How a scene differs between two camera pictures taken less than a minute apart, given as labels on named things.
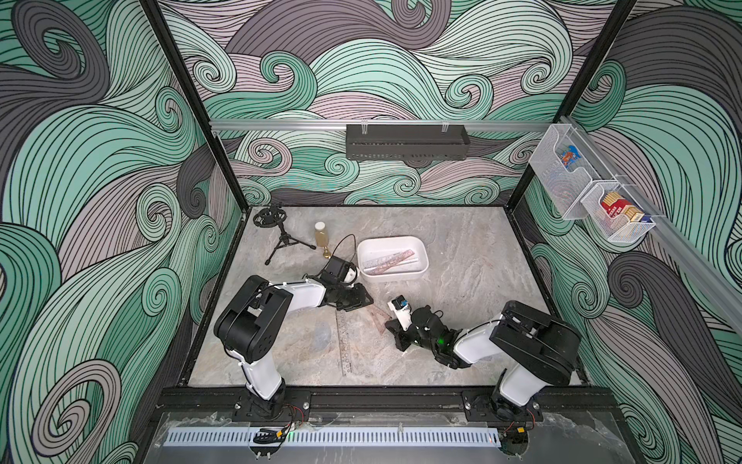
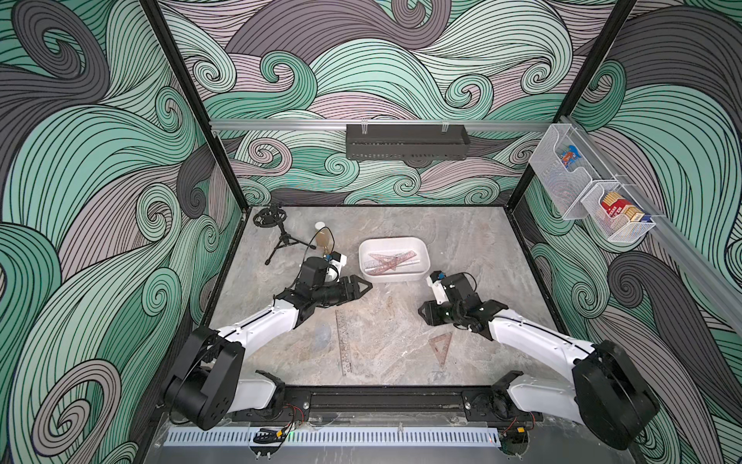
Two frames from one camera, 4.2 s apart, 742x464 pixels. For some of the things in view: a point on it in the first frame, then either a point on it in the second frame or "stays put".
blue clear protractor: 322,335 stays put
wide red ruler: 393,261 stays put
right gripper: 403,340 -> 433,314
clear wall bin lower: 616,213 stays put
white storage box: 392,258 stays put
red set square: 379,316 -> 391,262
